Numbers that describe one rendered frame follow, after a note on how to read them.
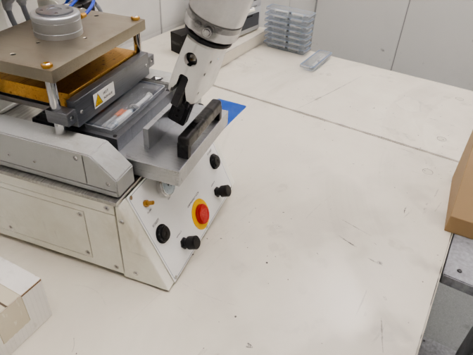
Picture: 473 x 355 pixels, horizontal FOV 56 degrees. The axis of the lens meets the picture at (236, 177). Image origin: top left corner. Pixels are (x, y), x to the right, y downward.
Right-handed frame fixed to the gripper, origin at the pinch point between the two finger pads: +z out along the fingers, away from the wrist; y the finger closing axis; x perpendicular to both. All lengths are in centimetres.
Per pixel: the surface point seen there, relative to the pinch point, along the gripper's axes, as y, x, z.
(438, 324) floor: 60, -104, 70
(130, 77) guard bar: 4.4, 12.1, 2.1
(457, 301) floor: 74, -110, 67
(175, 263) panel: -12.7, -12.0, 20.3
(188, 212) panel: -3.1, -9.2, 17.5
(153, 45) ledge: 77, 38, 36
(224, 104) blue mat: 53, 2, 28
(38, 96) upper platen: -10.5, 19.9, 3.7
